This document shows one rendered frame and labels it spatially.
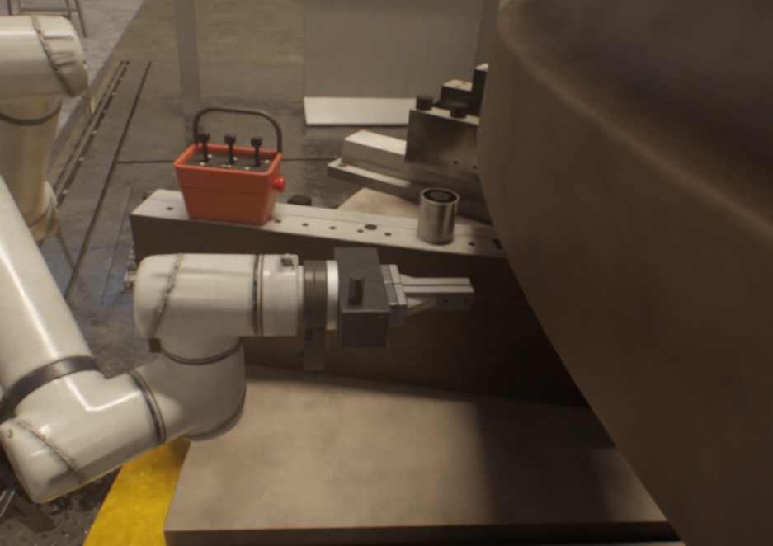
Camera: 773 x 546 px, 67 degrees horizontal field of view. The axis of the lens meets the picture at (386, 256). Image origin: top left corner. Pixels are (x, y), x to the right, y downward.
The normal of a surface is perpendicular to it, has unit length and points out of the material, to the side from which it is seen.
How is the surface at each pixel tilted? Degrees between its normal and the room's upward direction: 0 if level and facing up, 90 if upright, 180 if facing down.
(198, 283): 42
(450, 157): 90
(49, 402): 30
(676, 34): 62
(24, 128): 135
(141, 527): 0
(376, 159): 72
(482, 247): 0
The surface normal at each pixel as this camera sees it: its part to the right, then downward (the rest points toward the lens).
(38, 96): 0.42, 0.91
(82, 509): 0.08, -0.86
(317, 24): 0.26, 0.50
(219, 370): 0.59, 0.43
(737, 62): -0.83, -0.42
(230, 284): 0.15, -0.31
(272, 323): 0.11, 0.65
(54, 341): 0.46, -0.61
